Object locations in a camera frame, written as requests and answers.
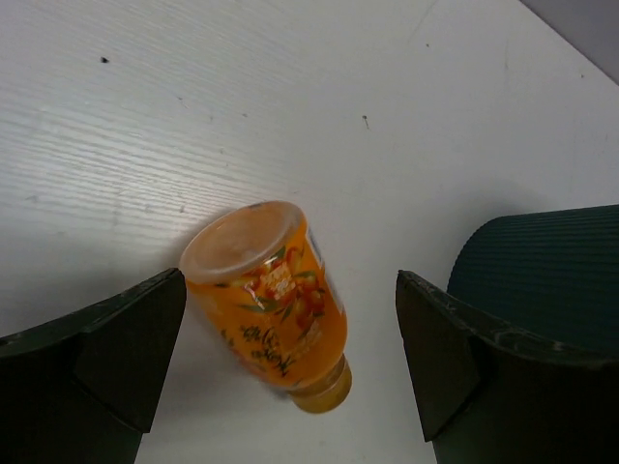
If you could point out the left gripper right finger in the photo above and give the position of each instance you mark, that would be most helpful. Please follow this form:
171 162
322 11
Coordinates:
488 391

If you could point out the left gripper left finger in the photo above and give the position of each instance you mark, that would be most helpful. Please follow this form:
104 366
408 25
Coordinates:
85 387

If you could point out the orange juice bottle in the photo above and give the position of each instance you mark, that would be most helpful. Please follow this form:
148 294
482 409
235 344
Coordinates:
259 277

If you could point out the dark green plastic bin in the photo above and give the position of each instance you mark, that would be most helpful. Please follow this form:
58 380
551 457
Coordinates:
554 274

